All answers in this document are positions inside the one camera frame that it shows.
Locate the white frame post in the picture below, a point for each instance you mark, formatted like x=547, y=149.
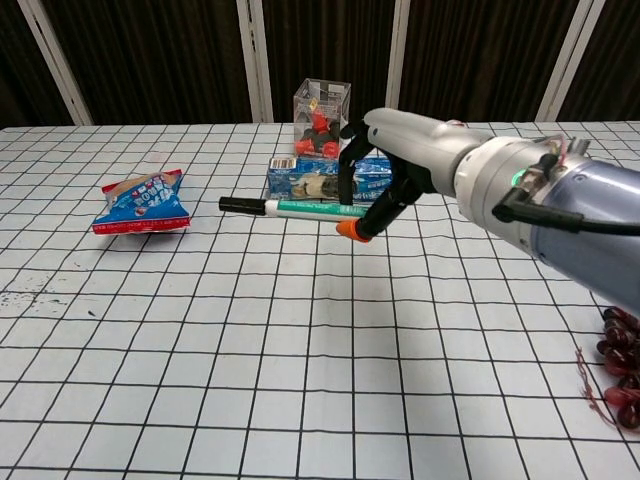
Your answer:
x=55, y=55
x=398, y=60
x=254, y=60
x=570, y=60

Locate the black marker cap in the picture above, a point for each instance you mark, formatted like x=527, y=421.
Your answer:
x=242, y=205

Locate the white snack packet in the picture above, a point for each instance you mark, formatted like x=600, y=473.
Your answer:
x=457, y=123

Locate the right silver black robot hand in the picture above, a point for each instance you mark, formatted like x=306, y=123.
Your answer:
x=425, y=145

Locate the red black toy pieces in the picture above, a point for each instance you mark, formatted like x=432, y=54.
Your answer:
x=317, y=137

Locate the clear plastic box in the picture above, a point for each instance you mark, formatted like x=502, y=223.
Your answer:
x=320, y=97

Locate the dark red grape bunch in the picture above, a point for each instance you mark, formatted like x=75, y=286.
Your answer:
x=617, y=350

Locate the blue cookie box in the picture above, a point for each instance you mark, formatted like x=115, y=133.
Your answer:
x=300, y=180

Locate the white black grid tablecloth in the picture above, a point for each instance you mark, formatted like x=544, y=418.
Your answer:
x=320, y=375

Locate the blue red snack bag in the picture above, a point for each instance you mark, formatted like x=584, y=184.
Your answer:
x=142, y=207

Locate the right blue grey robot arm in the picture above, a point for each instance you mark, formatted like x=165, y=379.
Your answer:
x=590, y=260

